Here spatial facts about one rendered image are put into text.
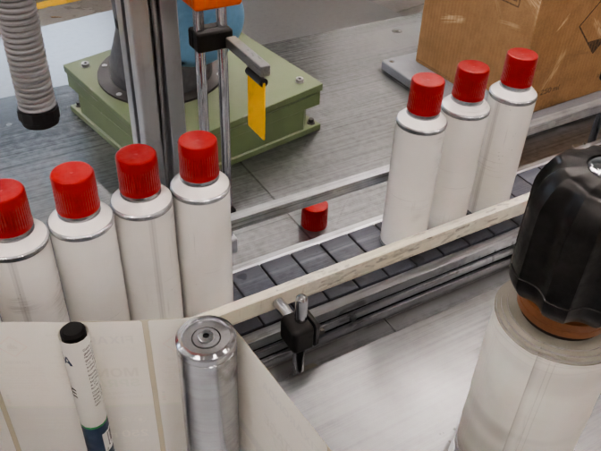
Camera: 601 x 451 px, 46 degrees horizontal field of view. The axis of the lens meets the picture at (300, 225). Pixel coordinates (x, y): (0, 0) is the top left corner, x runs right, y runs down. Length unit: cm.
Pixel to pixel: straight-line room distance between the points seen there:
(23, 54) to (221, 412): 32
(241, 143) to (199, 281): 40
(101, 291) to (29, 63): 19
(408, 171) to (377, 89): 52
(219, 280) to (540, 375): 31
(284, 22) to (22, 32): 94
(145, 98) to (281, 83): 40
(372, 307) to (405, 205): 12
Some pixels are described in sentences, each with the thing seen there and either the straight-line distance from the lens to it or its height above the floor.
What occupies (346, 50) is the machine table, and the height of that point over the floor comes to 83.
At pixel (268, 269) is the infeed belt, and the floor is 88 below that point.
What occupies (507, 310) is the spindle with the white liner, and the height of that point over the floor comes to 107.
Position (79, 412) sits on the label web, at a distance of 51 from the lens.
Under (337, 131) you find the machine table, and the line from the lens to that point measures 111.
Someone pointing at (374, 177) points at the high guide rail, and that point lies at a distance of 78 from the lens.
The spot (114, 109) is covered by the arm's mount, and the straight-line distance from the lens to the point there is 103.
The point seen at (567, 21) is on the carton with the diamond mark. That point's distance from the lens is 116.
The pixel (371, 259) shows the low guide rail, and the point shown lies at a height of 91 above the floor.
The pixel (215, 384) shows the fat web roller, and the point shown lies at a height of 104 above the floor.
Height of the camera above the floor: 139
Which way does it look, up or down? 38 degrees down
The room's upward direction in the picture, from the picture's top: 3 degrees clockwise
